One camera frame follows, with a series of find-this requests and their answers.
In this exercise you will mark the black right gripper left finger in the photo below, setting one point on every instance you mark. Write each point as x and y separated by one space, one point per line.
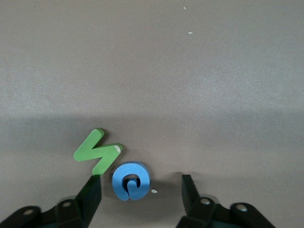
88 204

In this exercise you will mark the green capital letter N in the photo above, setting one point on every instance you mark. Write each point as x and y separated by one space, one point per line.
99 154

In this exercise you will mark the brown table cover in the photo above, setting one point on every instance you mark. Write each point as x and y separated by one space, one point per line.
71 59

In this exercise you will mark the blue capital letter G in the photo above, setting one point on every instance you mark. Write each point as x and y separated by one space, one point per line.
118 183

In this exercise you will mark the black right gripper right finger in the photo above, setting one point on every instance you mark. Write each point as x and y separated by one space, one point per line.
197 211

